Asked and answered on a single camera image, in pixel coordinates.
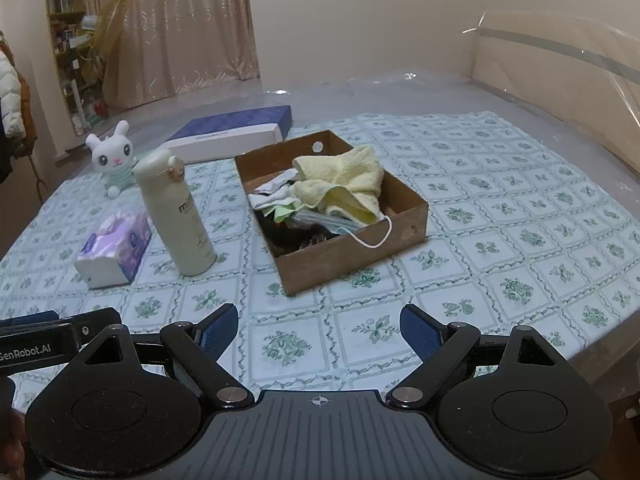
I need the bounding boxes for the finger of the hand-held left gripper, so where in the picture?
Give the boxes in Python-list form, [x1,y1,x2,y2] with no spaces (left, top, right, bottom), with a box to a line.
[57,307,123,347]
[0,310,61,329]

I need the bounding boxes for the yellow covered fan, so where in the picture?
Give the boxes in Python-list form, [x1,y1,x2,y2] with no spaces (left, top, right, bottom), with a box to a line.
[80,0,126,86]

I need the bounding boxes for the brown jacket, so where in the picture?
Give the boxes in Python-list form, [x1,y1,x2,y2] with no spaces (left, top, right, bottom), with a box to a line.
[15,67,40,143]

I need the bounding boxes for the green floral printed cloth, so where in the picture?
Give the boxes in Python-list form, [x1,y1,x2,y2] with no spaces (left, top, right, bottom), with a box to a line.
[0,111,640,411]

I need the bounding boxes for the beige curtain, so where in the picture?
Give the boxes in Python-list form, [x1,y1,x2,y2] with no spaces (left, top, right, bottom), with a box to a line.
[80,0,262,111]

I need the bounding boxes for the plastic wrapped headboard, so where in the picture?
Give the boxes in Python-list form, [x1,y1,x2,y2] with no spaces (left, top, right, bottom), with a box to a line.
[470,10,640,181]

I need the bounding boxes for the black puffer jacket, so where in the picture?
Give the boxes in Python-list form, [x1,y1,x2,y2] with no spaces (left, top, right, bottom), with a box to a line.
[0,132,15,184]

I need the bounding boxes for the blue face mask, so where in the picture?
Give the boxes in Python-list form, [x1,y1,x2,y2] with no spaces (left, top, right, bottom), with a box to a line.
[295,210,393,249]

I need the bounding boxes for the white bunny plush toy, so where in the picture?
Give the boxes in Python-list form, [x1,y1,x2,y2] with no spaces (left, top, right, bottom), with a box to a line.
[85,120,138,198]

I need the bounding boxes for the cream thermos bottle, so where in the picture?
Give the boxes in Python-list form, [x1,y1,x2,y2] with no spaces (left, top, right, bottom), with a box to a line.
[132,148,218,277]

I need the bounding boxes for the white socks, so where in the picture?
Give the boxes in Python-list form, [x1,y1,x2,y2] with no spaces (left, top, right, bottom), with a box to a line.
[248,169,301,211]

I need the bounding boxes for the dark grey sock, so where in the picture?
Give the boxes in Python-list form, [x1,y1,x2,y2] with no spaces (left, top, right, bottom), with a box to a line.
[257,215,311,256]

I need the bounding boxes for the yellow towel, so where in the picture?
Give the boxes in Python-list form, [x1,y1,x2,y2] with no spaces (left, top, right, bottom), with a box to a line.
[291,144,386,226]

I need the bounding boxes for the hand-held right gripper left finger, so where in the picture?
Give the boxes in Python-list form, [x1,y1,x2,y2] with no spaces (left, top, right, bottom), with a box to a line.
[75,303,256,409]

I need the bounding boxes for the brown cardboard box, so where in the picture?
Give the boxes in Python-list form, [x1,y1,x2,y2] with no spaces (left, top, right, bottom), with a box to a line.
[234,130,430,296]

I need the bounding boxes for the white gift box blue lid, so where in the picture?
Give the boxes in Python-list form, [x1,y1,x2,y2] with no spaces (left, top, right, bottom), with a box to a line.
[162,105,292,163]

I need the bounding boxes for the wooden bookshelf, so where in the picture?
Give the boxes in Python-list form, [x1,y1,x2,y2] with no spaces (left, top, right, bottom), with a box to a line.
[44,0,108,136]

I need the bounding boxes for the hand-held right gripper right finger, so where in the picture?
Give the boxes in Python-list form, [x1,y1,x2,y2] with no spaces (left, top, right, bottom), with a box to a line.
[386,303,566,409]

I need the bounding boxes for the purple white tissue pack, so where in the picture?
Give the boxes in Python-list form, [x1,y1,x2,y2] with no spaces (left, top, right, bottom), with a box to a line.
[75,210,152,289]

